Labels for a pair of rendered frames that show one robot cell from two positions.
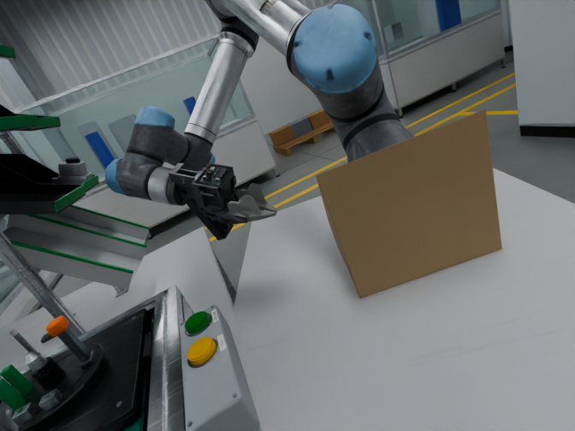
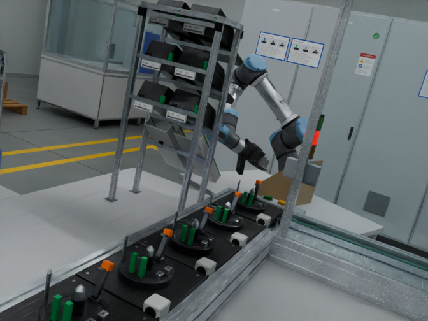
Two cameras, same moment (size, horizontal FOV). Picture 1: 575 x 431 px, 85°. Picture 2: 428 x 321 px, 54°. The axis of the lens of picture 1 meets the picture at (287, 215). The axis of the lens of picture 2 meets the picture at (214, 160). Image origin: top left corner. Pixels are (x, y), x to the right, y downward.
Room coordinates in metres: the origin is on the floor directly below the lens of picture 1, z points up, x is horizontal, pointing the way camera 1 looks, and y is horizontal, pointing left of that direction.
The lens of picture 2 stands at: (-0.40, 1.86, 1.53)
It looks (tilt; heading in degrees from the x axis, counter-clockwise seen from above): 14 degrees down; 305
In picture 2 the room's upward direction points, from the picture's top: 13 degrees clockwise
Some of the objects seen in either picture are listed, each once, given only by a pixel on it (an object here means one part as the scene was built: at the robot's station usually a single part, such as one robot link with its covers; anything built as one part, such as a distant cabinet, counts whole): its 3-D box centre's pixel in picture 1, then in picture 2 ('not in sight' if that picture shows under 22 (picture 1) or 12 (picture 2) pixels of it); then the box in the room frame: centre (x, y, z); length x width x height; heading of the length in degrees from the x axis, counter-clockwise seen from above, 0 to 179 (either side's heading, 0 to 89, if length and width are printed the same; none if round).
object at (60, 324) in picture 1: (65, 343); (256, 188); (0.40, 0.37, 1.04); 0.04 x 0.02 x 0.08; 103
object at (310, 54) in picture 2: not in sight; (320, 115); (1.52, -2.69, 1.13); 0.94 x 0.54 x 2.25; 12
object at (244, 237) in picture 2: not in sight; (226, 211); (0.34, 0.66, 1.01); 0.24 x 0.24 x 0.13; 13
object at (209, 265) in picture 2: not in sight; (193, 231); (0.28, 0.90, 1.01); 0.24 x 0.24 x 0.13; 13
